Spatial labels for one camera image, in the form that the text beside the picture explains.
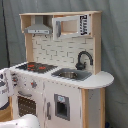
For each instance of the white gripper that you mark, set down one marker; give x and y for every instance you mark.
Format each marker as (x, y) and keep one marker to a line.
(6, 84)

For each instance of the white toy microwave door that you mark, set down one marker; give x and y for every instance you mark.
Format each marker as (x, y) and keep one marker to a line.
(71, 26)

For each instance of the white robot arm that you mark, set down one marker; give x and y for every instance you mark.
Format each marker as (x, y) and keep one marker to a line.
(26, 121)

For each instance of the wooden toy kitchen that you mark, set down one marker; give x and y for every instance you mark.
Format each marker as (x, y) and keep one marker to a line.
(63, 53)

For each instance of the left red stove knob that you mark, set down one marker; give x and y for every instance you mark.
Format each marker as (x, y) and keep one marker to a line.
(15, 79)

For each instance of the red stove knob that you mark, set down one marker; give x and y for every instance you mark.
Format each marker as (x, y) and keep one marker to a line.
(15, 79)
(33, 84)

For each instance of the right red stove knob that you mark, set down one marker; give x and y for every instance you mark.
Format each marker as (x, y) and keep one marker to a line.
(33, 84)

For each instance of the toy oven door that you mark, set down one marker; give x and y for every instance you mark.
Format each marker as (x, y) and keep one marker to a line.
(25, 101)

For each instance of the black stovetop red burners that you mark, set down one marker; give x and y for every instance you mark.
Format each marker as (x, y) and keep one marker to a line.
(36, 67)

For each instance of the white fridge door with dispenser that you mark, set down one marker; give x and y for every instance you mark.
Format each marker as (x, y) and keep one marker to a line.
(63, 106)

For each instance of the grey toy sink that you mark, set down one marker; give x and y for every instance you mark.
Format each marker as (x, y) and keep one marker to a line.
(72, 74)

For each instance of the grey range hood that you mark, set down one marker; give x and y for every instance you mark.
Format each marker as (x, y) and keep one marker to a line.
(38, 27)

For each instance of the black toy faucet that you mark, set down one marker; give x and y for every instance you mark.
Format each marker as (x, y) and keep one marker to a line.
(81, 64)

